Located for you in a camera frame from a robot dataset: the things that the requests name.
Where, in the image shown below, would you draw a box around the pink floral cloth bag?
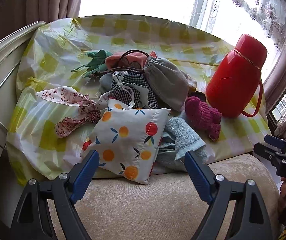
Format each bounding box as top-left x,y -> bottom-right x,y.
35,86 -> 113,138

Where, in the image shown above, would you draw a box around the grey drawstring pouch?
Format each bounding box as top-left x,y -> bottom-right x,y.
143,56 -> 191,112

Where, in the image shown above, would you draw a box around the white fruit-print pouch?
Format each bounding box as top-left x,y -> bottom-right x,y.
80,99 -> 171,186

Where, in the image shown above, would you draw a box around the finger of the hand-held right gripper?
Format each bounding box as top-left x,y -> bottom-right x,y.
264,134 -> 286,153
253,142 -> 286,167

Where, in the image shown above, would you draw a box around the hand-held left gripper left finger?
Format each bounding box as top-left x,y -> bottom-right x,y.
10,149 -> 100,240

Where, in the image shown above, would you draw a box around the white lace sheer curtain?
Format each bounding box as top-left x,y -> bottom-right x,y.
189,0 -> 286,48

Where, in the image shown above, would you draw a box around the light blue towel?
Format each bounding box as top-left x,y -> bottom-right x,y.
155,117 -> 208,172

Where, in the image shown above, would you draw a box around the red thermos flask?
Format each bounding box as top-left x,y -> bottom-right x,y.
205,33 -> 269,118

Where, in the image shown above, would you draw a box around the dark brown knitted cloth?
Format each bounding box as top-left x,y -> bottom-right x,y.
187,91 -> 207,101

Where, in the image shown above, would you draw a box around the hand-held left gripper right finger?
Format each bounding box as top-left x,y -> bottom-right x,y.
184,150 -> 275,240

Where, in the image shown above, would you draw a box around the beige upholstered seat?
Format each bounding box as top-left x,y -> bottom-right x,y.
43,152 -> 281,240

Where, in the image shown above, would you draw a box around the pink towel cloth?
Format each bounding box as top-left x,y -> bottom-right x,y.
105,50 -> 158,70

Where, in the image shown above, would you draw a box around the yellow checked plastic tablecloth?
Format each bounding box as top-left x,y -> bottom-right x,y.
6,14 -> 272,187

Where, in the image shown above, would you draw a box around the green knotted cloth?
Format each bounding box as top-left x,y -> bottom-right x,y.
71,49 -> 113,78

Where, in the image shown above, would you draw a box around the magenta knitted socks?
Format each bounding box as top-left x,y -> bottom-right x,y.
184,96 -> 222,142

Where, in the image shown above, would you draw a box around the black white gingham drawstring bag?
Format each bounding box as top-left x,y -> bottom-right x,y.
110,70 -> 158,110

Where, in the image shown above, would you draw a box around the plain mauve curtain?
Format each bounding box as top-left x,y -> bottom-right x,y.
0,0 -> 85,55

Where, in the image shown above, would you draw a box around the cream wooden headboard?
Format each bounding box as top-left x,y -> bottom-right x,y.
0,21 -> 46,233

